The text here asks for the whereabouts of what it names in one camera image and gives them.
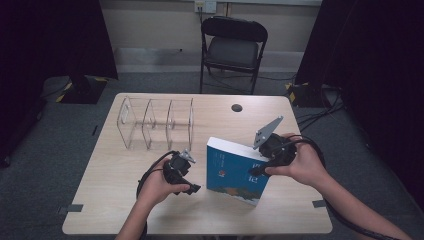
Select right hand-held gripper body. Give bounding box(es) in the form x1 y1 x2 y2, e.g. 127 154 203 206
252 115 298 168

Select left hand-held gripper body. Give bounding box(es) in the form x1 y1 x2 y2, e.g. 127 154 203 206
162 149 197 186

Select blue book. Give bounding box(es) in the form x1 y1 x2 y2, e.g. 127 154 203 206
205 136 271 208

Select clear acrylic book rack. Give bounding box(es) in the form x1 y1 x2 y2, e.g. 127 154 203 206
116 96 195 153

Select person's left hand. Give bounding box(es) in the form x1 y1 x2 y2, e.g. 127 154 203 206
137 159 190 209

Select person's right hand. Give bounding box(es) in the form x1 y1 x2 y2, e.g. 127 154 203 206
265 134 331 189

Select black stand base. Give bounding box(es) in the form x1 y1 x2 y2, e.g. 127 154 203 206
284 81 334 108
56 74 109 105

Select black folding chair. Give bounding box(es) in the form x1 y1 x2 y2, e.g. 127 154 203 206
199 15 269 96

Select black curtain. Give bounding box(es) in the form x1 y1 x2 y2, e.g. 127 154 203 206
0 0 119 168
294 0 424 211

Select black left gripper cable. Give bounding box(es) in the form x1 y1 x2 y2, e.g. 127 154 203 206
135 150 181 240

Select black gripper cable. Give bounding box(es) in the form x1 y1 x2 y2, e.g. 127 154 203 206
135 150 181 240
283 134 398 240

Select black floor cables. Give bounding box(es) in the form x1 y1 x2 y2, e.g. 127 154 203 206
295 84 346 133

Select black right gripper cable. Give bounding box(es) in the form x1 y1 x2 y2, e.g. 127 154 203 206
283 134 398 240

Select white wall socket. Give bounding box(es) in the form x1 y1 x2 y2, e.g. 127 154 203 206
194 0 218 14

